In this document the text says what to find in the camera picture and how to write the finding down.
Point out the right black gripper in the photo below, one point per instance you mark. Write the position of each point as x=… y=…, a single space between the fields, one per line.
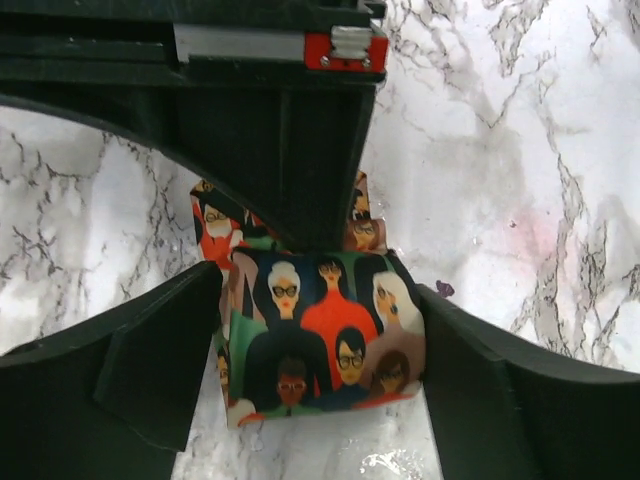
x=151 y=71

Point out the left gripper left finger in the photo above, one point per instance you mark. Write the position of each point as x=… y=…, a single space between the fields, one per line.
x=112 y=397

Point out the colourful patterned necktie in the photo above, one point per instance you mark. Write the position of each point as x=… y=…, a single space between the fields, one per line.
x=308 y=333

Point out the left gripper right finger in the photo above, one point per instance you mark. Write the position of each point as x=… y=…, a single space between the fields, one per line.
x=504 y=408

